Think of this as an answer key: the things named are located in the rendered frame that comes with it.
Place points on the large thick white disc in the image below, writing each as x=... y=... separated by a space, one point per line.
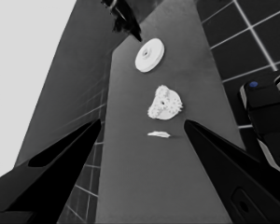
x=153 y=61

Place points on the dark robot body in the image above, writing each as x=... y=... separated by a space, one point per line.
x=264 y=102

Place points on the white round carrier with pins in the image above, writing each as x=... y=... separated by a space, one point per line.
x=166 y=116

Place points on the small white T-shaped piece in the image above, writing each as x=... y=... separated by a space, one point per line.
x=158 y=134

